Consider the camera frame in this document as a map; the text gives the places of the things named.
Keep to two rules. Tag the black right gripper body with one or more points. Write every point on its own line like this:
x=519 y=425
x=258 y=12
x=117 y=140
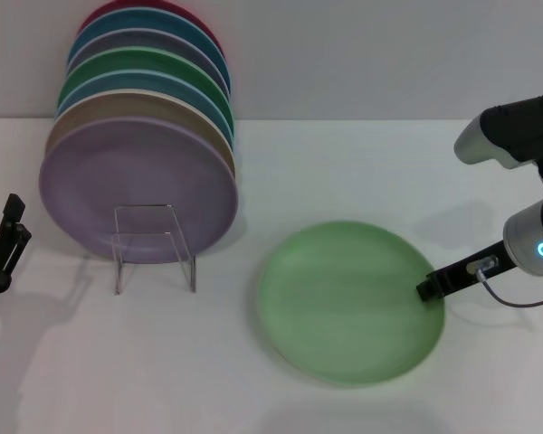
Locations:
x=470 y=269

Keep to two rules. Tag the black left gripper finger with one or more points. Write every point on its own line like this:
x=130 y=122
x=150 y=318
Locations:
x=10 y=235

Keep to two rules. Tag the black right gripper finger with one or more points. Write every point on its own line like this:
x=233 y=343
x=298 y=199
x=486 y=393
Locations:
x=427 y=287

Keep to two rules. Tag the light green plate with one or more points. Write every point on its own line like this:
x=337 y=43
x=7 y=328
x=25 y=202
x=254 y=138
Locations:
x=344 y=303

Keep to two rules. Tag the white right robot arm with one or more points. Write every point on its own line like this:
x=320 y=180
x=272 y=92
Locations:
x=527 y=226

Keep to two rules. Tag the lilac plate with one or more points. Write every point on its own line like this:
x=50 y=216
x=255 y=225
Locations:
x=136 y=181

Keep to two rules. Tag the beige plate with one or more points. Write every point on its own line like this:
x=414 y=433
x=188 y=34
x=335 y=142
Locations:
x=95 y=108

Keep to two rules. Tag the light blue plate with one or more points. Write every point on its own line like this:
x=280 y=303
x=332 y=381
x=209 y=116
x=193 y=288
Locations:
x=95 y=84

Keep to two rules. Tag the clear acrylic plate rack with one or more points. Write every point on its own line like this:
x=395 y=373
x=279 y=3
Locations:
x=185 y=267

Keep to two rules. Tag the dark green plate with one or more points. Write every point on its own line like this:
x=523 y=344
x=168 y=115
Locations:
x=117 y=61

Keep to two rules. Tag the grey purple plate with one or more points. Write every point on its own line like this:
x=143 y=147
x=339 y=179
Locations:
x=117 y=40

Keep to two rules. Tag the teal blue plate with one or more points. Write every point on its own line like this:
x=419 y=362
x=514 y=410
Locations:
x=126 y=20

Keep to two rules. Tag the red plate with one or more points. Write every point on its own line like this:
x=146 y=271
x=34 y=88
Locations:
x=103 y=6

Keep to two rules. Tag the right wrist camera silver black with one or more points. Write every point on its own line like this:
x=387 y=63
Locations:
x=511 y=131

